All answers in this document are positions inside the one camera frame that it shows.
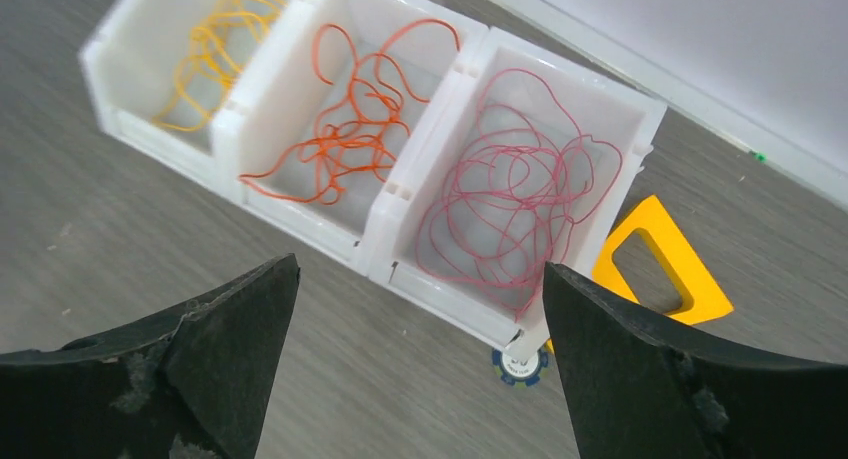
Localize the yellow cable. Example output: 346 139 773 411
150 0 287 134

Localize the orange cable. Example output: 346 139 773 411
238 17 462 207

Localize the small round token near bin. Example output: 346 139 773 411
491 348 551 388

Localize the white three-compartment bin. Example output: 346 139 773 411
79 0 666 360

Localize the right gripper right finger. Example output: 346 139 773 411
542 263 847 458

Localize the yellow triangular plastic frame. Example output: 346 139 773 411
545 194 735 355

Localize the thin red cable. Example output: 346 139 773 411
414 67 625 323

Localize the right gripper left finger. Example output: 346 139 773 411
1 254 300 458

